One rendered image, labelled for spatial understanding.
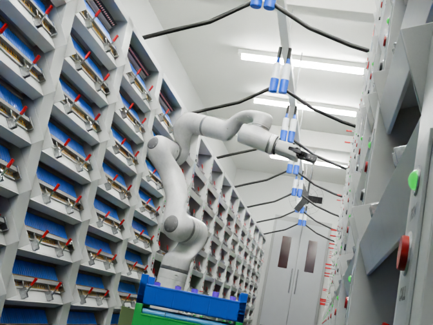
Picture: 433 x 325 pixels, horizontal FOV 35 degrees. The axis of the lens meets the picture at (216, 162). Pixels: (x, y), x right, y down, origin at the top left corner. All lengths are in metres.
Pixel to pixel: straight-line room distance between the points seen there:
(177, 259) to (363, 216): 1.95
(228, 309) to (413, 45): 1.60
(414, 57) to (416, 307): 0.16
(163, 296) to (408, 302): 1.68
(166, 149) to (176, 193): 0.20
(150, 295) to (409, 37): 1.63
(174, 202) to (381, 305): 2.02
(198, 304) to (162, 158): 1.18
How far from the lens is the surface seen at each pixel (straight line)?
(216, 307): 1.96
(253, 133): 2.85
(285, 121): 6.46
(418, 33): 0.41
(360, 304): 0.98
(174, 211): 2.88
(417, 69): 0.40
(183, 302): 1.96
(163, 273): 2.89
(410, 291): 0.31
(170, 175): 3.00
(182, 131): 3.07
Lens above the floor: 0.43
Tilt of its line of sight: 11 degrees up
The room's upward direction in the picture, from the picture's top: 11 degrees clockwise
